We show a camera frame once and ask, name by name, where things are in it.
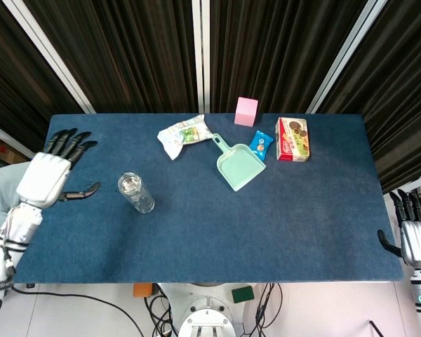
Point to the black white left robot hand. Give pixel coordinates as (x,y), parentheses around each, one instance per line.
(43,179)

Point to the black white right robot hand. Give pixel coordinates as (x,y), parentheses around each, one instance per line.
(419,242)

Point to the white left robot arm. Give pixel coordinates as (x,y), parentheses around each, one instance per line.
(19,224)

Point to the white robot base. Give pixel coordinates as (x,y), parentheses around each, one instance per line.
(205,305)

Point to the tall transparent glass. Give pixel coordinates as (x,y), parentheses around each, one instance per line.
(137,196)

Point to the pale blue fabric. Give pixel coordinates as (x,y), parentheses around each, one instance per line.
(1,189)

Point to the crumpled white green snack bag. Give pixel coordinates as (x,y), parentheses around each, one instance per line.
(182,135)

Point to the orange block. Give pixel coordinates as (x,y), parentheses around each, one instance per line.
(142,290)

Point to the dark brown curtain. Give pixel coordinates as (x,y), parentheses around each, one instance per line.
(133,52)

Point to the red yellow cookie box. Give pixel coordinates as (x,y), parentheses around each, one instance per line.
(293,140)

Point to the blue table cloth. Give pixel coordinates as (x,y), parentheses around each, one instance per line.
(210,228)

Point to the green block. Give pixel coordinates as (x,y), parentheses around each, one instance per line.
(243,295)

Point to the small blue snack packet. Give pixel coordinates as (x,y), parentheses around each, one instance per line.
(261,144)

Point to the mint green plastic dustpan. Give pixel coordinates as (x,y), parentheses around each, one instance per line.
(240,168)

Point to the pink cube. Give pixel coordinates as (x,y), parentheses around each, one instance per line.
(245,112)

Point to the white frame post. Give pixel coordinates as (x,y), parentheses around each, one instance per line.
(52,56)
(201,56)
(347,56)

